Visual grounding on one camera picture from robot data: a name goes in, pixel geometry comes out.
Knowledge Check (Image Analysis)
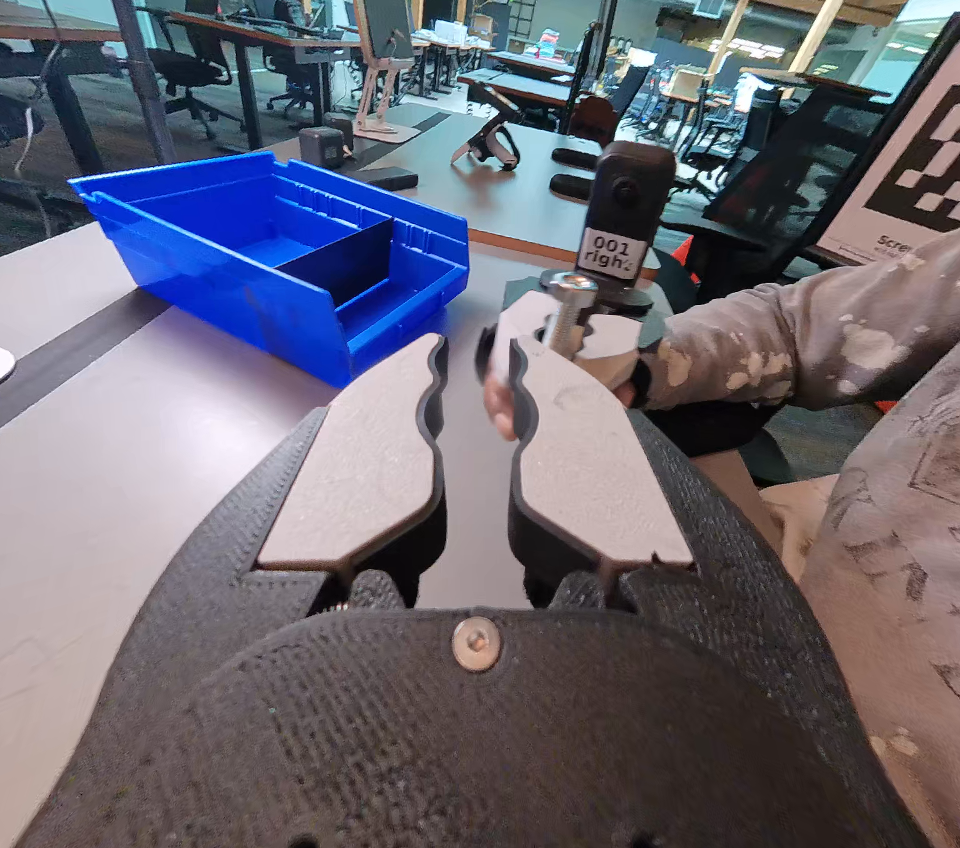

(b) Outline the person's right hand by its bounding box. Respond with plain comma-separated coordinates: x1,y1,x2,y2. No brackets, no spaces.
483,375,520,443

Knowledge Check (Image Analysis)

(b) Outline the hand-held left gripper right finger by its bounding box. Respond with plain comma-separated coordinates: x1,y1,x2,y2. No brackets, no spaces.
508,335,696,573

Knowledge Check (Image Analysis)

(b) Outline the silver steel bolt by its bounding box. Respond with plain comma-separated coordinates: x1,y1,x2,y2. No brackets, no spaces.
538,269,601,363

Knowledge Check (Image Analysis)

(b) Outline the black tripod pole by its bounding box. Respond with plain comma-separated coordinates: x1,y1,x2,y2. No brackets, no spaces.
78,0,179,165

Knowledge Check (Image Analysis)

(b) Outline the black mesh office chair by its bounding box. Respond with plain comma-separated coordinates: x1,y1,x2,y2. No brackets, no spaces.
660,86,894,309

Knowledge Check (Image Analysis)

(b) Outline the tag sign board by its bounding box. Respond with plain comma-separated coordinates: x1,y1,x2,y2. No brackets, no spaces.
813,11,960,268

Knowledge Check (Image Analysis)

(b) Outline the pale pistol grip tool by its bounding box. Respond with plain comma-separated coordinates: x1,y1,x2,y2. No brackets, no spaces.
450,84,522,173

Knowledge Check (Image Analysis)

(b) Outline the brown chair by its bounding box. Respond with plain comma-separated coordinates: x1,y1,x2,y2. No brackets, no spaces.
566,94,621,149

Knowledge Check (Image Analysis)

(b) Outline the blue plastic bin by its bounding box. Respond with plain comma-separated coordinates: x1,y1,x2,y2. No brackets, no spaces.
67,150,471,389

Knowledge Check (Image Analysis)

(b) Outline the person's grey spattered sweatshirt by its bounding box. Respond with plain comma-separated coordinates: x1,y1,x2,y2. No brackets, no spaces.
757,338,960,848

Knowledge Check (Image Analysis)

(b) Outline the wooden desk with black legs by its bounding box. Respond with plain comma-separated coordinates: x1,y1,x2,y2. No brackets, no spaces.
168,10,361,152

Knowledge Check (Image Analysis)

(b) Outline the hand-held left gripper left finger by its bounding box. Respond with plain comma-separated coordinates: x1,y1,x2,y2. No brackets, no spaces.
257,332,450,575

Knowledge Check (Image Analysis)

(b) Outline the person's right forearm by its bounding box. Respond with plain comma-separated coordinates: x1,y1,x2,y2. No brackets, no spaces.
641,229,960,414

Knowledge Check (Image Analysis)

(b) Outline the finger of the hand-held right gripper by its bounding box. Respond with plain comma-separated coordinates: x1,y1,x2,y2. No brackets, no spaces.
568,317,644,407
475,290,554,389

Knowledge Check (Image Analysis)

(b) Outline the black cube camera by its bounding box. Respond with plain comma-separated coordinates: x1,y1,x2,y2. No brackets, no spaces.
298,124,355,170

